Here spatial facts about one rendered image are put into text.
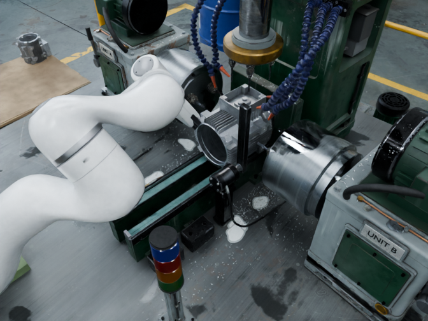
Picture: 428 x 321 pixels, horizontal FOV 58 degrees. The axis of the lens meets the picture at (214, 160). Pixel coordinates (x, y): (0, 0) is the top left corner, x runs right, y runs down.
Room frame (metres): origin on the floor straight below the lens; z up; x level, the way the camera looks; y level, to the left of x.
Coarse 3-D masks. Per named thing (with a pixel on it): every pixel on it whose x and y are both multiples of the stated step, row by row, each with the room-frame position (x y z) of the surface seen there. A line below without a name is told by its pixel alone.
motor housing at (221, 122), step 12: (204, 120) 0.97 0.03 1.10; (216, 120) 0.96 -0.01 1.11; (228, 120) 0.97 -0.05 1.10; (264, 120) 1.02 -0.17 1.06; (204, 132) 1.02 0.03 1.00; (216, 132) 1.05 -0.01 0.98; (228, 132) 0.93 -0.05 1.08; (252, 132) 0.95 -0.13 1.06; (264, 132) 0.98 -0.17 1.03; (204, 144) 1.00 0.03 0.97; (216, 144) 1.02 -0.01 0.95; (228, 144) 0.90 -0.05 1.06; (252, 144) 0.95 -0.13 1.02; (216, 156) 0.97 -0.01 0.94; (228, 156) 0.89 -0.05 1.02
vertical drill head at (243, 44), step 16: (240, 0) 1.05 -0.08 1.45; (256, 0) 1.02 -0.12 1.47; (272, 0) 1.04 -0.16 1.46; (240, 16) 1.05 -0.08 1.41; (256, 16) 1.02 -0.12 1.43; (240, 32) 1.04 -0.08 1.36; (256, 32) 1.02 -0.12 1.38; (272, 32) 1.06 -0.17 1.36; (224, 48) 1.04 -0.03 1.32; (240, 48) 1.01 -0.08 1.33; (256, 48) 1.00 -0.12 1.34; (272, 48) 1.00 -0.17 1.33; (256, 64) 0.98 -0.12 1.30; (272, 64) 1.06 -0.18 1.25
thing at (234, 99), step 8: (240, 88) 1.09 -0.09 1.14; (232, 96) 1.07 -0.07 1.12; (240, 96) 1.08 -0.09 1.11; (248, 96) 1.08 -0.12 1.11; (256, 96) 1.07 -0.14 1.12; (264, 96) 1.04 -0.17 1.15; (224, 104) 1.02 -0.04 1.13; (232, 104) 1.03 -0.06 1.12; (248, 104) 1.03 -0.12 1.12; (256, 104) 1.01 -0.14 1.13; (232, 112) 0.99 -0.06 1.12; (256, 112) 1.01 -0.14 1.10
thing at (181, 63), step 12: (168, 48) 1.34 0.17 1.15; (180, 48) 1.33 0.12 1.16; (168, 60) 1.25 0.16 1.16; (180, 60) 1.24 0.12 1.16; (192, 60) 1.24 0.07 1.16; (180, 72) 1.18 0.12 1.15; (192, 72) 1.17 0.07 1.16; (204, 72) 1.20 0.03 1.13; (216, 72) 1.24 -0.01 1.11; (180, 84) 1.14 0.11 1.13; (192, 84) 1.16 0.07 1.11; (204, 84) 1.20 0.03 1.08; (216, 84) 1.24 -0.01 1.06; (192, 96) 1.14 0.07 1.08; (204, 96) 1.20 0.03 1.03; (216, 96) 1.24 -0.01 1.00; (204, 108) 1.20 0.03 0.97
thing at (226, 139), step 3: (264, 111) 1.03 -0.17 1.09; (267, 111) 1.03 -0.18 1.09; (261, 114) 1.02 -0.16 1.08; (264, 114) 1.02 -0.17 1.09; (267, 114) 1.02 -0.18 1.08; (201, 117) 1.00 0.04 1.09; (204, 117) 1.00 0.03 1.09; (264, 117) 1.01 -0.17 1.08; (267, 117) 1.01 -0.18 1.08; (201, 120) 0.99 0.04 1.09; (201, 123) 0.98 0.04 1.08; (225, 135) 0.91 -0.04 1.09; (228, 135) 0.91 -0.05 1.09; (222, 138) 0.90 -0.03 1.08; (225, 138) 0.90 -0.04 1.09; (228, 138) 0.90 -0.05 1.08; (225, 141) 0.89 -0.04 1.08; (228, 141) 0.89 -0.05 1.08; (198, 147) 1.00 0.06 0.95; (201, 150) 0.99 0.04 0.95; (222, 165) 0.90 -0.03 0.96
